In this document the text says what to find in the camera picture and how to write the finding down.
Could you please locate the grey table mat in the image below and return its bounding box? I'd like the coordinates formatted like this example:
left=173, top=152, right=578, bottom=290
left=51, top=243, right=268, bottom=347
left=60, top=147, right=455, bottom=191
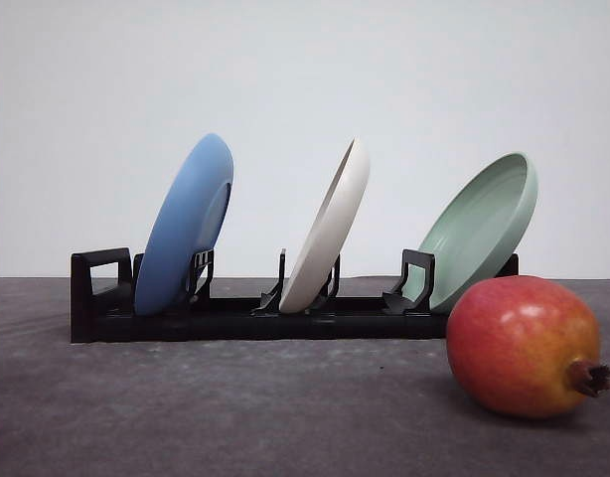
left=0, top=277, right=610, bottom=477

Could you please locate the red yellow pomegranate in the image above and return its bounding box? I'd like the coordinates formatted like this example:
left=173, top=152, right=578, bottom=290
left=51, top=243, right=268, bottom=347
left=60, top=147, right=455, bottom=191
left=447, top=275, right=610, bottom=419

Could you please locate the white plate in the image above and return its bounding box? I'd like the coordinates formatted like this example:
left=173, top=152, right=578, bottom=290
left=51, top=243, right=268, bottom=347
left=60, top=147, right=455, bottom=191
left=279, top=138, right=371, bottom=313

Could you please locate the green plate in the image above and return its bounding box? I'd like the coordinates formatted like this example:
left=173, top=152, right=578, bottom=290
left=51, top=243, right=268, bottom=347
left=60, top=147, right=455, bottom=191
left=405, top=152, right=538, bottom=313

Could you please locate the blue plate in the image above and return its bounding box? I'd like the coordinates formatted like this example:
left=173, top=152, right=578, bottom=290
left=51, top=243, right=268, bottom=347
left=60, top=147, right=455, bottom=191
left=134, top=133, right=234, bottom=316

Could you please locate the black plate rack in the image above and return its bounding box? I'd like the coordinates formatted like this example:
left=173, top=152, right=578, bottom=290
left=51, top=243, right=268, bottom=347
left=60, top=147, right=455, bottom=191
left=72, top=247, right=520, bottom=344

